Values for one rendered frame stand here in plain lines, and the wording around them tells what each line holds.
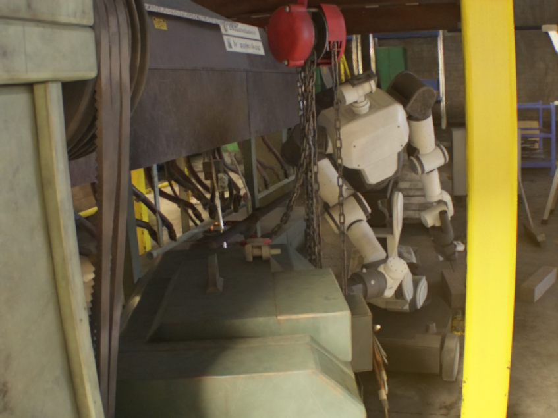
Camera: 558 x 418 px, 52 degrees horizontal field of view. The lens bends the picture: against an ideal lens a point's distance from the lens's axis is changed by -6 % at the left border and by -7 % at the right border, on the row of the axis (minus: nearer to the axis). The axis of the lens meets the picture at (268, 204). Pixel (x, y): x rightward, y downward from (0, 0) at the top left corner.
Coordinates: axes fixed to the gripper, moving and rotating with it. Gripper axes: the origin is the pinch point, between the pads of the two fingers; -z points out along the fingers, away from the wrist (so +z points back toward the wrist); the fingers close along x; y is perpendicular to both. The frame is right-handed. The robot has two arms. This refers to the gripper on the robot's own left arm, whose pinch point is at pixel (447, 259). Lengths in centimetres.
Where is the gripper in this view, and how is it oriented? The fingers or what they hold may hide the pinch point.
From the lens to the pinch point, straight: 256.7
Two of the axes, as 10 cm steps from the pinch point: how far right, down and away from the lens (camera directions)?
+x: 2.8, 3.8, -8.8
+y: 9.0, -4.1, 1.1
